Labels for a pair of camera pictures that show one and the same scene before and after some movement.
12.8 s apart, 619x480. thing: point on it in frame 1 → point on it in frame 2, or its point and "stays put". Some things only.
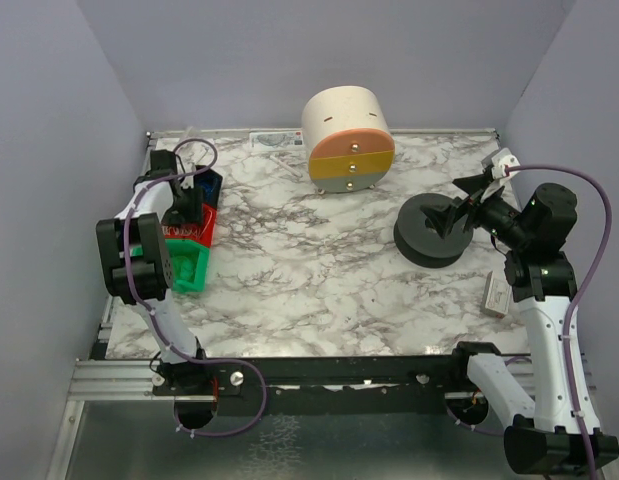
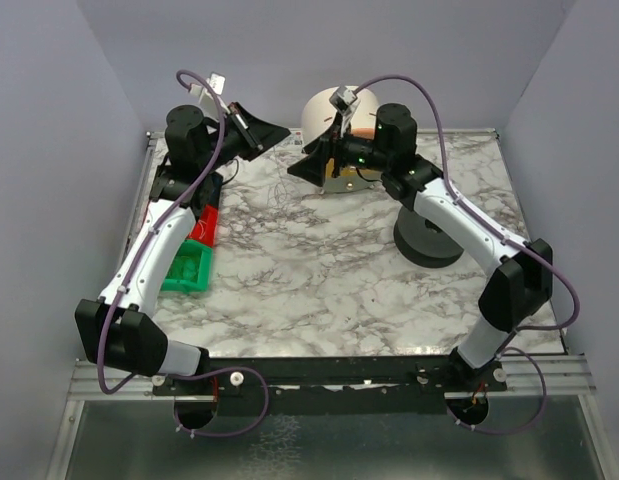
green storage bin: x=189 y=262 stays put
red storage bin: x=204 y=232 stays put
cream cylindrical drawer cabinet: x=349 y=139 stays put
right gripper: x=470 y=204 → x=332 y=153
